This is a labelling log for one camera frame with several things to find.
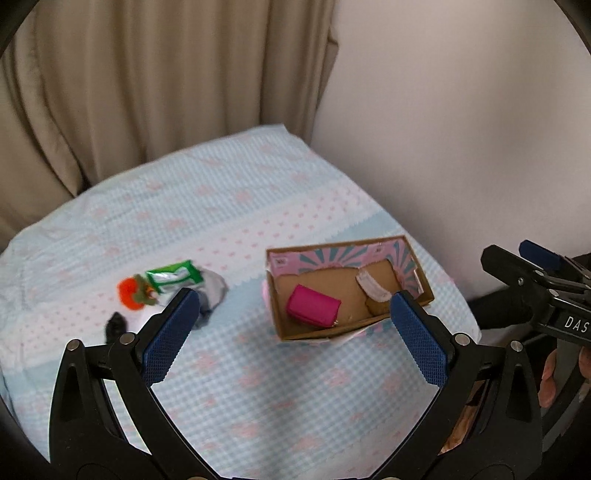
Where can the orange knitted toy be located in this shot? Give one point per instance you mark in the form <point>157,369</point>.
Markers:
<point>135,293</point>

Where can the small black object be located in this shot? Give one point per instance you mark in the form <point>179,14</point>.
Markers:
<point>114,328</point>

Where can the light blue patterned bedsheet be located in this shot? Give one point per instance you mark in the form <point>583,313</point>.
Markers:
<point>253,406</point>

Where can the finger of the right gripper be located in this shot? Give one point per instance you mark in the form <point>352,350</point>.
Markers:
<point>538,254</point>

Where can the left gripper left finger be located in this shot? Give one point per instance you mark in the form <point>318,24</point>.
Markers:
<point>105,421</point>

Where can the beige clear pouch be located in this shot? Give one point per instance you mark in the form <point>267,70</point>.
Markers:
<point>378,297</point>

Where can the dark grey sock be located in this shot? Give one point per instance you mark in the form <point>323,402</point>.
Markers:
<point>204,312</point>

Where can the pink lined cardboard box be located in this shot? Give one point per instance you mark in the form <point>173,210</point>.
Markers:
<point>331,269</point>

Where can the magenta pouch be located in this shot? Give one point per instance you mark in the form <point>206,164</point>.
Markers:
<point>313,308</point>

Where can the green wet wipes pack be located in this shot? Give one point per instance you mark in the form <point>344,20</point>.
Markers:
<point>174,276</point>

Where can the beige curtain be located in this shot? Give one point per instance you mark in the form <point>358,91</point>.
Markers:
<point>90,89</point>

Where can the light grey sock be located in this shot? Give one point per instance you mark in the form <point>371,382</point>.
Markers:
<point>213,286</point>

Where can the right hand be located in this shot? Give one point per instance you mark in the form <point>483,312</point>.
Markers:
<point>548,388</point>

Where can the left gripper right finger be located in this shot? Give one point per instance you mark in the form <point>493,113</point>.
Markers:
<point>484,421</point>

